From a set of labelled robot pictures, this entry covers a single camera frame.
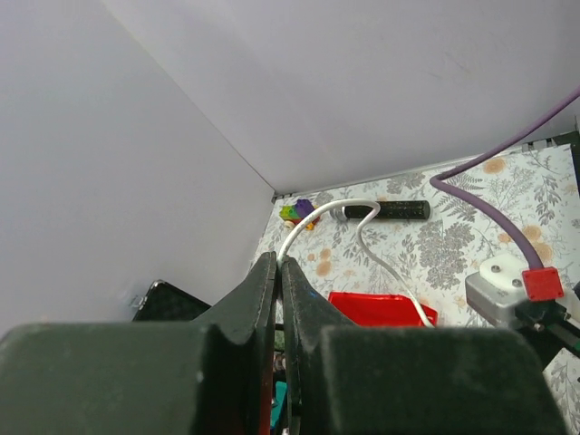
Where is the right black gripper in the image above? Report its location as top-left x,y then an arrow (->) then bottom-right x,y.
516,301 -> 579,356

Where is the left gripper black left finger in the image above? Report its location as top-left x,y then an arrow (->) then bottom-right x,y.
190,252 -> 277,434

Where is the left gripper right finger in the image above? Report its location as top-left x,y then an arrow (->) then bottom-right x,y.
280,256 -> 358,434

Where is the single white cable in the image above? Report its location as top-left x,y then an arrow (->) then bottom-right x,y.
276,198 -> 436,328

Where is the red plastic compartment tray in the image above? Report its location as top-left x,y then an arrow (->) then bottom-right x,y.
329,292 -> 424,327

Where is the black poker chip case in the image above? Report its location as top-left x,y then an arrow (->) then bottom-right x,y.
132,280 -> 211,322

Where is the colourful toy block figure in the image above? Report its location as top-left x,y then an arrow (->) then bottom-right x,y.
279,198 -> 316,229

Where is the floral patterned table mat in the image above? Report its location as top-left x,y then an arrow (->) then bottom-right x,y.
251,144 -> 580,435

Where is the black handheld microphone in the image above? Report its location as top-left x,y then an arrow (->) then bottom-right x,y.
329,200 -> 431,222

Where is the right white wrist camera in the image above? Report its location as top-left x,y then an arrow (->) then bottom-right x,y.
465,253 -> 579,329

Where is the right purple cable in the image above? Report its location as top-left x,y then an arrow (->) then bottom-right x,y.
429,85 -> 580,273

